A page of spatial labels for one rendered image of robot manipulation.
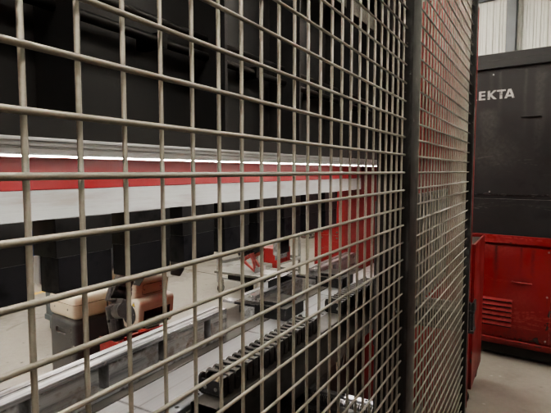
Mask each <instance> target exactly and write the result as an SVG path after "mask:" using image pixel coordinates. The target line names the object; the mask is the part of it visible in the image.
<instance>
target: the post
mask: <svg viewBox="0 0 551 413"><path fill-rule="evenodd" d="M421 4H422V0H406V6H407V8H408V9H409V10H407V9H406V21H405V25H406V26H407V27H408V29H406V27H405V44H407V45H408V47H405V61H404V62H405V63H407V64H408V65H407V66H406V65H404V81H406V82H407V84H404V99H405V100H406V102H403V117H404V118H406V120H403V136H406V138H403V154H405V155H406V156H403V171H404V172H405V174H403V180H402V189H404V190H405V191H404V192H402V207H405V208H404V209H402V219H401V225H404V226H403V227H401V242H403V244H401V260H402V259H403V261H401V262H400V277H401V276H403V277H402V278H401V279H400V294H401V293H402V294H403V295H401V296H400V299H399V311H401V310H402V312H401V313H400V314H399V328H400V327H402V328H401V329H400V330H399V340H398V345H399V344H400V343H401V344H402V345H401V346H400V348H399V349H398V361H400V360H401V362H400V364H399V365H398V377H401V379H400V380H399V381H398V394H399V393H401V395H400V396H399V398H398V410H400V412H399V413H412V393H413V357H414V322H415V287H416V251H417V181H418V145H419V110H420V74H421Z"/></svg>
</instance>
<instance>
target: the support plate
mask: <svg viewBox="0 0 551 413"><path fill-rule="evenodd" d="M269 268H270V269H269ZM266 269H268V270H276V271H277V268H271V267H266ZM222 274H223V275H234V276H240V264H236V265H231V266H228V267H226V268H222ZM253 274H254V275H253ZM244 277H246V278H253V279H258V278H260V275H259V274H255V271H254V272H253V271H252V270H251V269H250V268H249V267H248V266H246V265H244Z"/></svg>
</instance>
